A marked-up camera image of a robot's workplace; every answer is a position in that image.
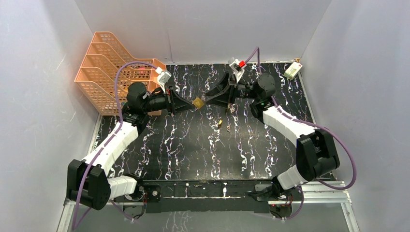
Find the white green small box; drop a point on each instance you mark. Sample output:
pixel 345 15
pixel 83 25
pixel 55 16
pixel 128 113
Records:
pixel 293 70

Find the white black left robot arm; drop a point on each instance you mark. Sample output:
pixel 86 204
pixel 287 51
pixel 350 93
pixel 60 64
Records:
pixel 87 181

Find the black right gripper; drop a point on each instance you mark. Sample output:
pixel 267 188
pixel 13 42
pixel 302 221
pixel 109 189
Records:
pixel 226 93

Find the orange plastic file rack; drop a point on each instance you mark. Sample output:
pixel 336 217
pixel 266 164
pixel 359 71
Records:
pixel 96 76

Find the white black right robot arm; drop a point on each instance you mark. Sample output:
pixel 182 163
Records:
pixel 316 152

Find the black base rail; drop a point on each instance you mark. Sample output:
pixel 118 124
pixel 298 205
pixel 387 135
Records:
pixel 208 192

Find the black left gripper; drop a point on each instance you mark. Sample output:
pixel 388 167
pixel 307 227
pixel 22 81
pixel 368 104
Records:
pixel 170 101

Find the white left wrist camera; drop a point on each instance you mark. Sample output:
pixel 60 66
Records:
pixel 163 77

